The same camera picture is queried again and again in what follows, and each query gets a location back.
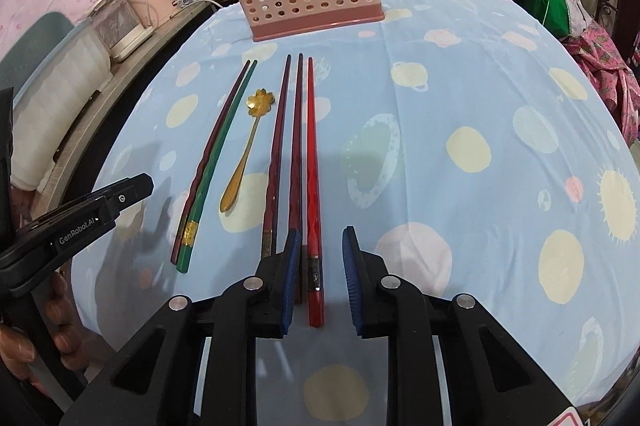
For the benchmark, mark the bright red chopstick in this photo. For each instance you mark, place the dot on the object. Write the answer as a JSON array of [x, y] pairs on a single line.
[[315, 296]]

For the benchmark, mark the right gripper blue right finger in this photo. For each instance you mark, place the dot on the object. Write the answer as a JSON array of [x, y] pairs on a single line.
[[352, 261]]

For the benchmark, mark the pink floral garment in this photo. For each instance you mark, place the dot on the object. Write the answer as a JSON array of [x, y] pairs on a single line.
[[598, 58]]

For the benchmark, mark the brown red chopstick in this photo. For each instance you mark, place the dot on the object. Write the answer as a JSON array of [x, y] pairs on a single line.
[[268, 245]]

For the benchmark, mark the white plastic storage bin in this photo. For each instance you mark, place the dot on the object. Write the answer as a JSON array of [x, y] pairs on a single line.
[[54, 69]]

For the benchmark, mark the gold flower spoon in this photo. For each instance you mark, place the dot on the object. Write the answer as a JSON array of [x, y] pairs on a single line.
[[258, 105]]

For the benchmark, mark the light blue dotted tablecloth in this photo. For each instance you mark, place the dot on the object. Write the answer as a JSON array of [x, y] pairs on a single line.
[[459, 139]]

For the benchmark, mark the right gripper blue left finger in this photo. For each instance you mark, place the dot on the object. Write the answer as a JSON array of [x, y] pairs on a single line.
[[289, 263]]

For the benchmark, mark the green bag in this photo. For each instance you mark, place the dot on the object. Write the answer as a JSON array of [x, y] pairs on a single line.
[[553, 15]]

